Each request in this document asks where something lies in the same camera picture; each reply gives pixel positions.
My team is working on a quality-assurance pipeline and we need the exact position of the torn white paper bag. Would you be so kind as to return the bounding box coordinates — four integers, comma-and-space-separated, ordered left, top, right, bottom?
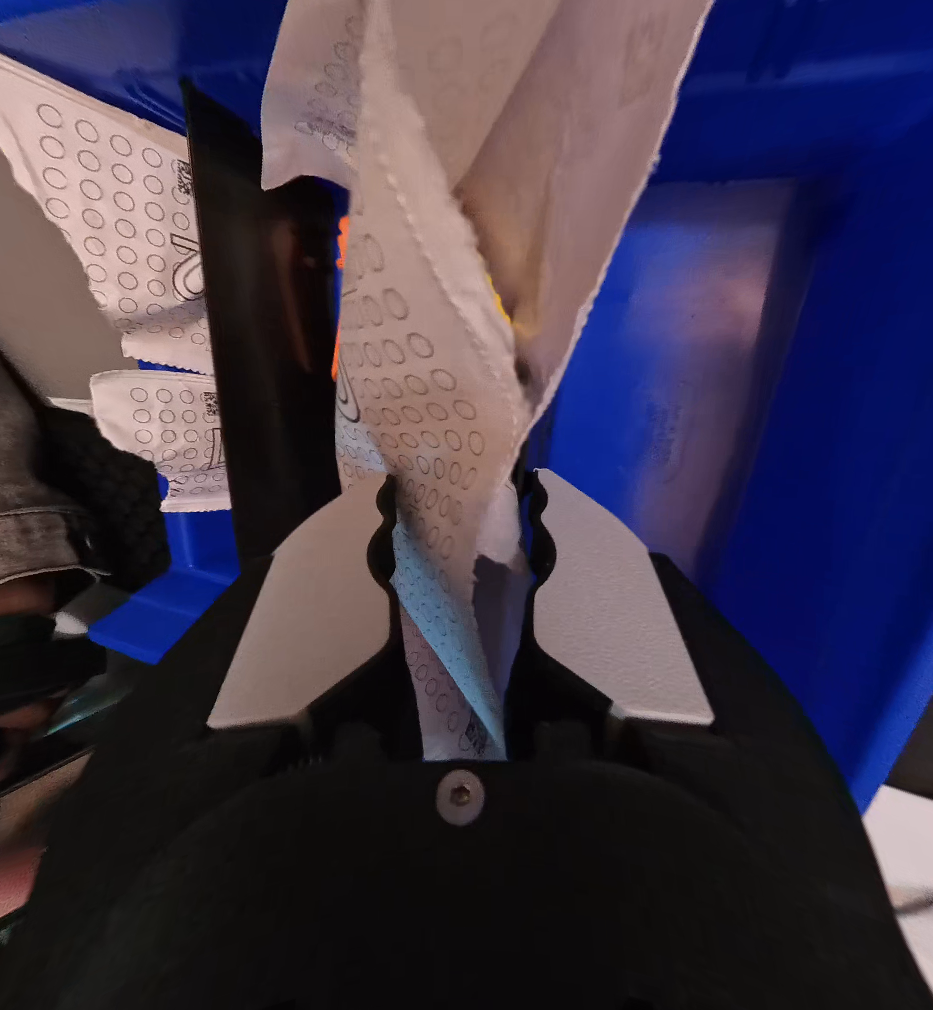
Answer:
260, 0, 716, 762

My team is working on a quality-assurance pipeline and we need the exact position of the large printed white paper bag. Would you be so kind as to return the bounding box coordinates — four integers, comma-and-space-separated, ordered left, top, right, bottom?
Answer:
0, 35, 215, 376

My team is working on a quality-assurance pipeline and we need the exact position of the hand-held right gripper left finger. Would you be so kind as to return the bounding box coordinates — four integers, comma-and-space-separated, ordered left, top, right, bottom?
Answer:
206, 473, 399, 729

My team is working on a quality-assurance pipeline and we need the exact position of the blue plastic bin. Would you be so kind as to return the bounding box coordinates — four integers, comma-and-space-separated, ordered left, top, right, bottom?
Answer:
0, 0, 933, 814

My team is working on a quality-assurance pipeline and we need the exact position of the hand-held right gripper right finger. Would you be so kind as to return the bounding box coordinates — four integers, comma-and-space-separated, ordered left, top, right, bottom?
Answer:
528, 468, 717, 727

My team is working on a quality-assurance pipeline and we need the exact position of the person's left forearm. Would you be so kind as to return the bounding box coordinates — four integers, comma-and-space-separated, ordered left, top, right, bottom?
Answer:
0, 327, 113, 604

